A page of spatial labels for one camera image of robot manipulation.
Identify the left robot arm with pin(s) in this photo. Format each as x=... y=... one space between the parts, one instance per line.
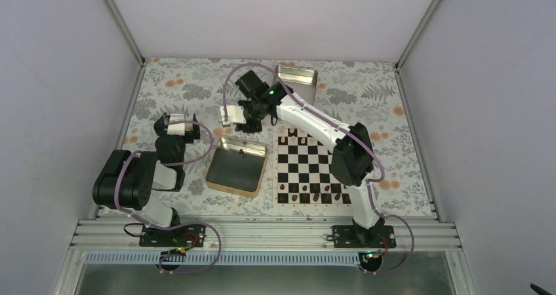
x=128 y=179

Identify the empty silver pink tin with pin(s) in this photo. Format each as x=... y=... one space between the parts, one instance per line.
x=303 y=81

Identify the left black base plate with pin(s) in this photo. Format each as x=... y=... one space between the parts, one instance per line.
x=183 y=237

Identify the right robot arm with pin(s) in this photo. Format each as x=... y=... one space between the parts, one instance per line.
x=352 y=162

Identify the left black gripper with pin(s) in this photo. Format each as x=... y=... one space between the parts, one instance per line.
x=160 y=125

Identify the black white chessboard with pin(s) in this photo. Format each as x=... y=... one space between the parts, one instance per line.
x=302 y=177

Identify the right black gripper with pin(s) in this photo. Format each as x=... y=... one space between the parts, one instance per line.
x=256 y=128

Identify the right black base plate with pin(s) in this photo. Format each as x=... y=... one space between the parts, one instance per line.
x=353 y=236

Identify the right aluminium corner post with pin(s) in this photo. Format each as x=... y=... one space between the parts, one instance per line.
x=415 y=37

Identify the left aluminium corner post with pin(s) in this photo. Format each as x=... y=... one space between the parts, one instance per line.
x=125 y=31

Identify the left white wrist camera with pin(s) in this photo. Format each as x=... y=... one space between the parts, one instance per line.
x=176 y=125

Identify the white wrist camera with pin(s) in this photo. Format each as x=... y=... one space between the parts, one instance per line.
x=232 y=115
x=176 y=125

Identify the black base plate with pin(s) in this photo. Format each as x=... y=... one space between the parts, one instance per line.
x=183 y=237
x=353 y=236

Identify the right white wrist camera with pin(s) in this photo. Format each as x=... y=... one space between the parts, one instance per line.
x=232 y=115

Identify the floral patterned table mat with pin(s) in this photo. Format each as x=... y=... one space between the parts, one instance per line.
x=353 y=92

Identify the gold tin tray with pieces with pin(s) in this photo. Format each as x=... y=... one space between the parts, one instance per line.
x=228 y=172

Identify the aluminium front rail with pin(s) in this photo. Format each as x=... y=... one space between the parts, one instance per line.
x=270 y=235

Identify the aluminium corner post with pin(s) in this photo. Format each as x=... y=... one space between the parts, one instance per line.
x=415 y=37
x=125 y=31

